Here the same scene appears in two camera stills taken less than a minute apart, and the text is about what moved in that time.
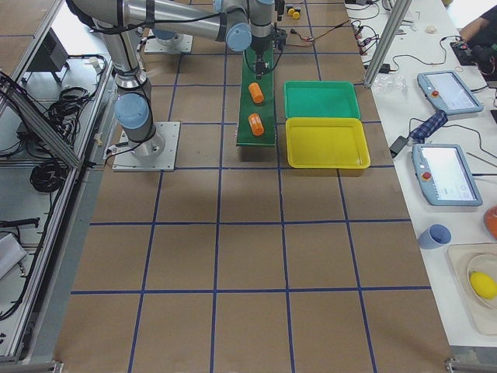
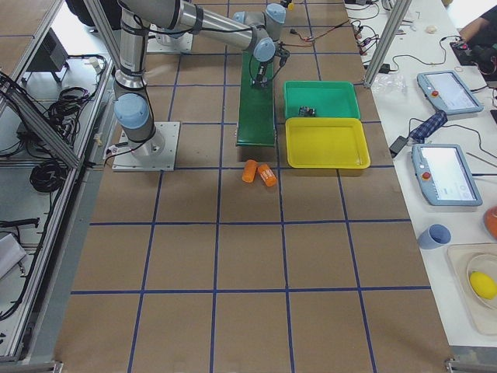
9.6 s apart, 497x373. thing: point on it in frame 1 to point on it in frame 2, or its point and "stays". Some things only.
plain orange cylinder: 255,92 to 250,169
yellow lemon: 484,286 stays
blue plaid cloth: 429,127 stays
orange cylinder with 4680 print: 256,124 to 267,175
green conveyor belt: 245,136 stays
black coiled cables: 49,176 stays
